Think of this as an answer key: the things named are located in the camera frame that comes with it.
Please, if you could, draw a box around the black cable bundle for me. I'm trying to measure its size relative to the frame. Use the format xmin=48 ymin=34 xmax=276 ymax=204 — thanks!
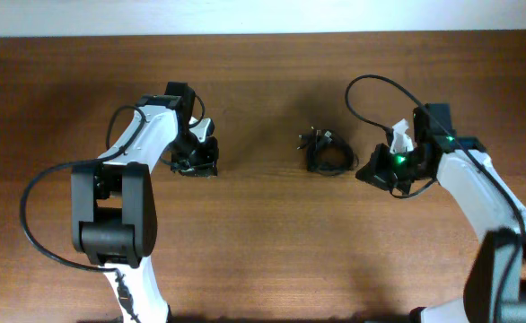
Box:
xmin=296 ymin=126 xmax=360 ymax=177

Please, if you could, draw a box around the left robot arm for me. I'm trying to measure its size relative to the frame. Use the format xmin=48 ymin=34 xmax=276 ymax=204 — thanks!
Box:
xmin=71 ymin=82 xmax=218 ymax=322

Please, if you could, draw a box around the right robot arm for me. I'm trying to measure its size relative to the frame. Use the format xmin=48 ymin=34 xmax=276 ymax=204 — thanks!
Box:
xmin=355 ymin=103 xmax=526 ymax=322

